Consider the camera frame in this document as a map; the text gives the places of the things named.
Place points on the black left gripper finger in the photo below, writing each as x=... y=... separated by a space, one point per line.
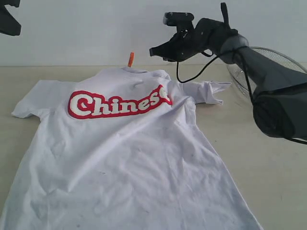
x=8 y=24

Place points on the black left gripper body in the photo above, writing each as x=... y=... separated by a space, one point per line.
x=14 y=3

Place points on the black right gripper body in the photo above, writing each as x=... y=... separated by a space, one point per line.
x=183 y=46

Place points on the white t-shirt with red logo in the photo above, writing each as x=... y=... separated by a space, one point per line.
x=122 y=151

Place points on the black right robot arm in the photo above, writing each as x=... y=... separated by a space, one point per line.
x=279 y=99

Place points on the orange shirt neck tag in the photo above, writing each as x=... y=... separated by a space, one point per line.
x=131 y=59

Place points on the round metal wire mesh basket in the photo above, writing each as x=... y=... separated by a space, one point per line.
x=270 y=70

